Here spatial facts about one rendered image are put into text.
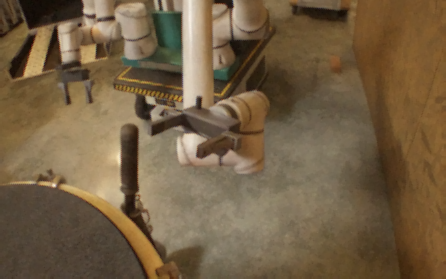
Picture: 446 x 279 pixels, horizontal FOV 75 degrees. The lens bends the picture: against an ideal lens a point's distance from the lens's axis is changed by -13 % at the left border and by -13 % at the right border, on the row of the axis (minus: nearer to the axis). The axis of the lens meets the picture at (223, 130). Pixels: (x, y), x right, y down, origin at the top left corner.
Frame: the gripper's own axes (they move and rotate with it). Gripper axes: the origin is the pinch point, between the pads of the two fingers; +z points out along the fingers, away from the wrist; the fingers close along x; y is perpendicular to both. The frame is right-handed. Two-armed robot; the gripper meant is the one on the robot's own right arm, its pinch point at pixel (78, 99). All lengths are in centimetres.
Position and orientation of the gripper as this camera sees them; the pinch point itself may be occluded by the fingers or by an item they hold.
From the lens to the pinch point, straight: 154.3
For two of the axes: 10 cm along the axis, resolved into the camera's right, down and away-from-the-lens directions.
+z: 0.8, 9.6, 2.7
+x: -9.5, -0.1, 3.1
